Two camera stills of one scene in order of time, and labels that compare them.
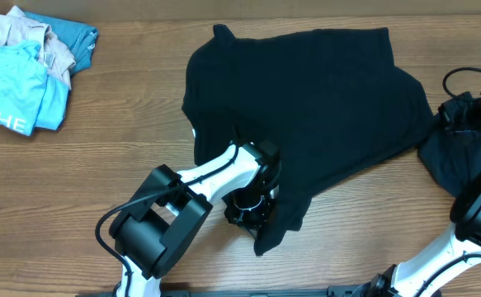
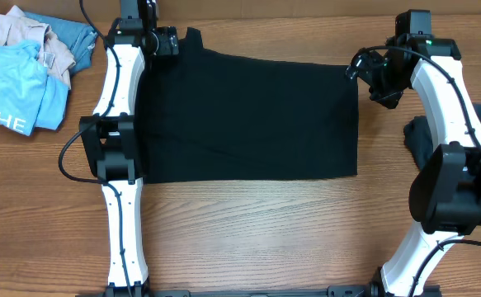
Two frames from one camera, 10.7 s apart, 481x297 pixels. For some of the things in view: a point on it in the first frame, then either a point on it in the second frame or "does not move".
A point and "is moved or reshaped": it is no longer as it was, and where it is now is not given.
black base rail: [291, 291] does not move
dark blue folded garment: [80, 40] does not move
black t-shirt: [332, 101] is moved or reshaped
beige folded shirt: [4, 29] does not move
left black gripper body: [247, 206] -> [167, 42]
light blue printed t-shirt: [14, 91] does not move
